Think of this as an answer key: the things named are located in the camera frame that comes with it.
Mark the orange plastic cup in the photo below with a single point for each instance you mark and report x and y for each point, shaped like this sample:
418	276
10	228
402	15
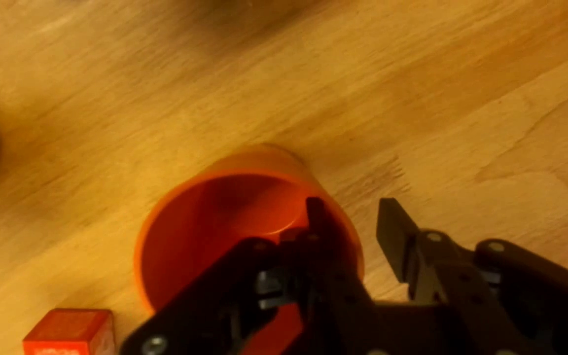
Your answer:
217	222

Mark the red cube block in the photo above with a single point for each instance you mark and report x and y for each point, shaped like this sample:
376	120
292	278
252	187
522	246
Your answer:
69	331

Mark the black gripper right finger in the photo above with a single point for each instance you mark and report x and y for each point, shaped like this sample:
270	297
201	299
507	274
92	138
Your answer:
467	295

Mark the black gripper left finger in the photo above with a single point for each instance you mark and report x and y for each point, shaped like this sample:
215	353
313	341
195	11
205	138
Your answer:
335	307

